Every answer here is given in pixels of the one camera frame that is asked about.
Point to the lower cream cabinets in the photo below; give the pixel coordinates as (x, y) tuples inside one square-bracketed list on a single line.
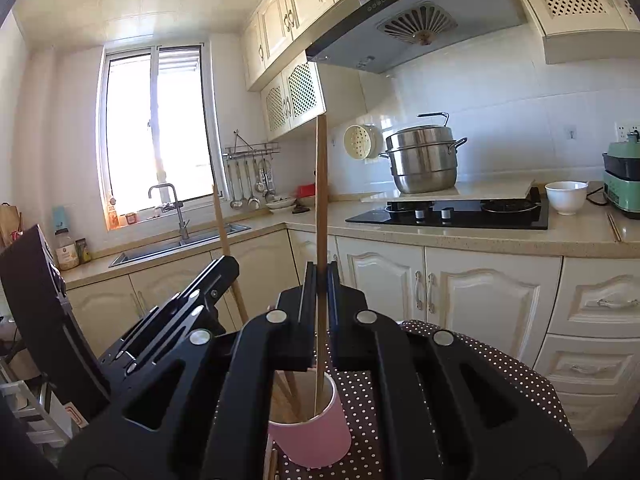
[(570, 310)]

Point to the red bowl on counter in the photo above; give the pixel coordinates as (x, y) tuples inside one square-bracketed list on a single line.
[(306, 190)]

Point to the pink utensil cup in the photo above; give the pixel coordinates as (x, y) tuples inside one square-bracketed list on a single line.
[(306, 438)]

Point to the black gas stove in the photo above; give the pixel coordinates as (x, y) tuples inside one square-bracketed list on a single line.
[(529, 213)]

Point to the green electric cooker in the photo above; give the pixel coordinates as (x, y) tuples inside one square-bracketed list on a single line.
[(621, 178)]

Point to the grey range hood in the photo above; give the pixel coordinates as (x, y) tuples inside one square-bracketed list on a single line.
[(382, 34)]

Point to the upper cream cabinets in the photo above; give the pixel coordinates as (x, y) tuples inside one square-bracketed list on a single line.
[(283, 39)]

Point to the cream cabinets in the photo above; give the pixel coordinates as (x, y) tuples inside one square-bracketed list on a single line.
[(570, 310), (283, 39)]

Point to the steel sink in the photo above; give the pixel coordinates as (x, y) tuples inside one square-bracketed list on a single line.
[(165, 247)]

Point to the white bowl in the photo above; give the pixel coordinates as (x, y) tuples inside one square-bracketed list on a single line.
[(567, 197)]

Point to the white metal shelf rack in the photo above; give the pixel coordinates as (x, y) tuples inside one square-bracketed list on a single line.
[(33, 403)]

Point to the small green jar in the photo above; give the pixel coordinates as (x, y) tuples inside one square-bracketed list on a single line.
[(83, 251)]

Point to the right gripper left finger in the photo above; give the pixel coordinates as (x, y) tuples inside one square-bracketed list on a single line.
[(281, 339)]

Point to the window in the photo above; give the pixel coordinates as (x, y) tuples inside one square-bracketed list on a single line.
[(157, 124)]

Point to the stainless steel steamer pot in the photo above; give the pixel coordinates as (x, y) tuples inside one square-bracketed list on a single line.
[(423, 158)]

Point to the stone board under pot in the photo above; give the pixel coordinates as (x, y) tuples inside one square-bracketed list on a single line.
[(515, 189)]

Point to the bottle with blue cap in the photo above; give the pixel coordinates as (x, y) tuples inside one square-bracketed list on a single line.
[(66, 249)]

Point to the chrome kitchen faucet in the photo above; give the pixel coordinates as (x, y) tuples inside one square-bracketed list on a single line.
[(177, 205)]

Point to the white plates on counter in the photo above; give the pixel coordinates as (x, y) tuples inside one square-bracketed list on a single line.
[(281, 202)]

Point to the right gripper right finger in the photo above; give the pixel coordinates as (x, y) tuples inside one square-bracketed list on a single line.
[(363, 340)]

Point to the cream strainer on wall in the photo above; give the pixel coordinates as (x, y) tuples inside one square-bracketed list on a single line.
[(363, 142)]

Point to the chopsticks on counter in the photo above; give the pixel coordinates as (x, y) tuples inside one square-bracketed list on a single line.
[(614, 228)]

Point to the brown polka dot tablecloth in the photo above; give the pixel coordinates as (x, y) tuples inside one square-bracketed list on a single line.
[(493, 417)]

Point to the hanging utensil rack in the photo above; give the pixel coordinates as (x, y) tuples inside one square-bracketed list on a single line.
[(248, 168)]

